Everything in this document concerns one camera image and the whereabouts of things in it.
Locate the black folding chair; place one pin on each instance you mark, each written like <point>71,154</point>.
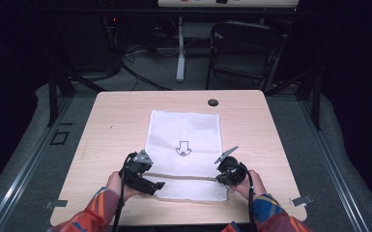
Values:
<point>243,51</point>

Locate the person's patterned clothing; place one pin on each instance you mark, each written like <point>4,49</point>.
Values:
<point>230,227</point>

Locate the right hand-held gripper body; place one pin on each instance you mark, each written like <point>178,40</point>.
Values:
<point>233,170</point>

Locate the black metal stand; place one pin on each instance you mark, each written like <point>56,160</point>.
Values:
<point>53,96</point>
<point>315,96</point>

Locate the white table leg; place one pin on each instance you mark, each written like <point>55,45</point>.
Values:
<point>181,54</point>

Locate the dark equipment with red light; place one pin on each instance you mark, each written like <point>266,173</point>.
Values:
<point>112,42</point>

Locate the person's left hand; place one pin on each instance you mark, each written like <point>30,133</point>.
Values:
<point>116,185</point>

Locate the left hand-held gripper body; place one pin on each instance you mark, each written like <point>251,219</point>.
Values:
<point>138,166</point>

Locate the white cloth zipper bag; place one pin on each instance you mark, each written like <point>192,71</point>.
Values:
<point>183,132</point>

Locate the metal floor rail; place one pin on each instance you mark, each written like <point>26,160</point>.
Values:
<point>331,170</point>
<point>22,174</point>

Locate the person's right hand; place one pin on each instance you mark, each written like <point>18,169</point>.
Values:
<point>246,188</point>

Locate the silver table edge bracket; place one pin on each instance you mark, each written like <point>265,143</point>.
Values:
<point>301,200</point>
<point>56,203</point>

